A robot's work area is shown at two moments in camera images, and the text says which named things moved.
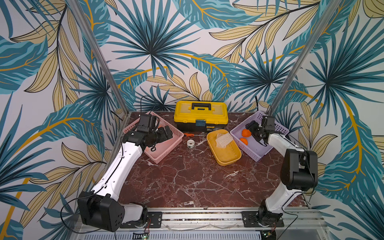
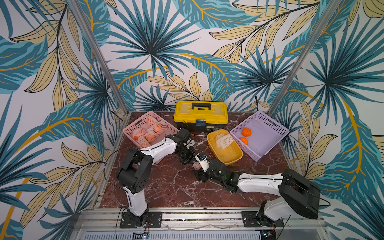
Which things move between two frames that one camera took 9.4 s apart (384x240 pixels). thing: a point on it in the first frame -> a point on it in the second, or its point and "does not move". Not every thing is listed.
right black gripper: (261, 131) -> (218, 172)
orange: (244, 140) does not move
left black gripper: (163, 137) -> (192, 157)
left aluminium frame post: (76, 8) does not move
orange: (246, 133) does not move
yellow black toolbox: (200, 116) does not move
